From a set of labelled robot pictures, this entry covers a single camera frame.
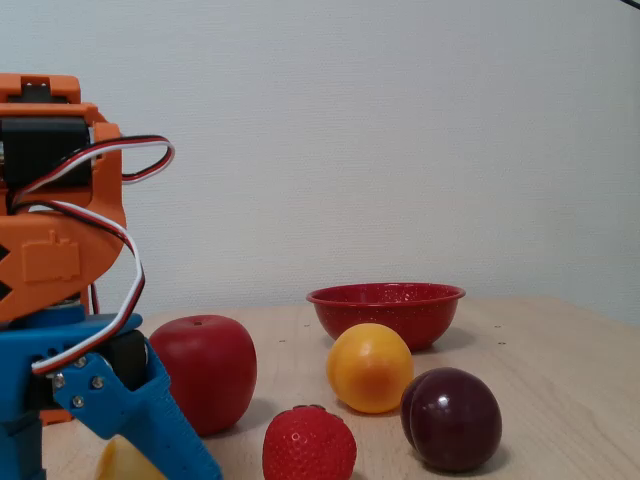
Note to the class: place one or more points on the red toy apple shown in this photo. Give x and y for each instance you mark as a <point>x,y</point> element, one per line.
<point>215,375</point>

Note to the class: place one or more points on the red speckled enamel bowl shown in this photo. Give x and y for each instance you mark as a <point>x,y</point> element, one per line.
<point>425,312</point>

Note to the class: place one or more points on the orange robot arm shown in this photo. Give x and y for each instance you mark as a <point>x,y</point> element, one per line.
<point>55,250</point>

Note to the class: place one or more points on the orange robot base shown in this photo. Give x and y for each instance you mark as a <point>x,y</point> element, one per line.
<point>52,417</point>

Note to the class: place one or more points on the yellow orange toy apricot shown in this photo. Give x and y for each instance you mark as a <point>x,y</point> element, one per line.
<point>370,367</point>

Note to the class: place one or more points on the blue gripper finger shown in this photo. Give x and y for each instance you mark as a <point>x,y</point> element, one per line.
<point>20,450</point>
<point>150,430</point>

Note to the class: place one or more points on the yellow toy banana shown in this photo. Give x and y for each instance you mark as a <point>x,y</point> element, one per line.
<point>125,462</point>

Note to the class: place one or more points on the red toy strawberry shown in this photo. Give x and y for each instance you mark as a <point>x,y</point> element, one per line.
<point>307,445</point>

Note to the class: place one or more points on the dark purple toy plum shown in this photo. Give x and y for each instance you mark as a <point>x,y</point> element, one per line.
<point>450,420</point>

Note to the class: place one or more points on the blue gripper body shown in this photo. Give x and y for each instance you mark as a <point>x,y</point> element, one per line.
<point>60,334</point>

